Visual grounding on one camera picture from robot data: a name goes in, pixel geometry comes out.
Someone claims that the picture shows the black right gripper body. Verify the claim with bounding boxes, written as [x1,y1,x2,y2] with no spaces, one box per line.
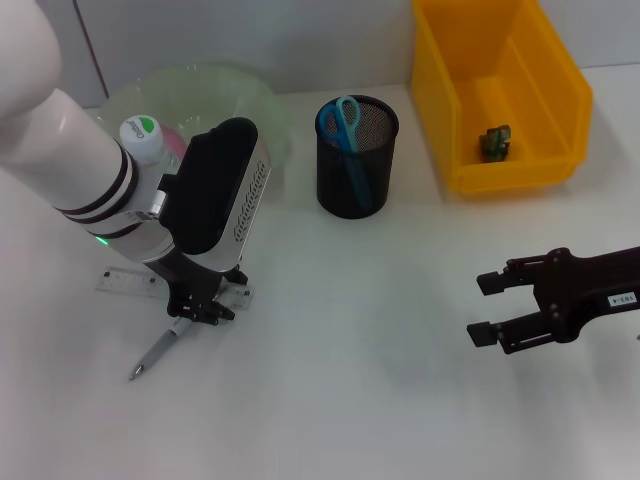
[532,245,640,345]

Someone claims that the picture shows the pink peach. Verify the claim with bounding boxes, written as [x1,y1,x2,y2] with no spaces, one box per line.
[159,127,191,160]

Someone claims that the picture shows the black mesh pen holder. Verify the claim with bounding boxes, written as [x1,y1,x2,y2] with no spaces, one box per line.
[313,94,400,219]

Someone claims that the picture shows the grey white ballpoint pen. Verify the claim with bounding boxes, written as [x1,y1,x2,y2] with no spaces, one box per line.
[128,319,192,382]

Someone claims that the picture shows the green glass fruit plate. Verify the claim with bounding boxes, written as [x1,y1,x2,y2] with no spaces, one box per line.
[94,62,296,166]

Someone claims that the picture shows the green plastic scrap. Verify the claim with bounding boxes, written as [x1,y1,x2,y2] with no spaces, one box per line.
[477,124,514,161]

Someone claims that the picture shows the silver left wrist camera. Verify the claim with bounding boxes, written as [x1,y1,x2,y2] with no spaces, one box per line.
[158,117,274,274]

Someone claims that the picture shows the clear water bottle green label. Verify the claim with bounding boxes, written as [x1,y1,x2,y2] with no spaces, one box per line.
[118,115,182,175]

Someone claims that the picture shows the blue scissors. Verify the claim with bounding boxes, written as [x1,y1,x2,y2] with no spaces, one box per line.
[319,95,374,209]

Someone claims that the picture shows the yellow plastic bin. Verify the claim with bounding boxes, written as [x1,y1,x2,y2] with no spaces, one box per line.
[410,0,594,197]

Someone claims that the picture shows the clear plastic ruler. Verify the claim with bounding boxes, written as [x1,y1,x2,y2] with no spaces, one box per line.
[95,267,254,311]

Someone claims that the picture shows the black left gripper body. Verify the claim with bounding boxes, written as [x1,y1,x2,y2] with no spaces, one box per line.
[146,247,235,312]

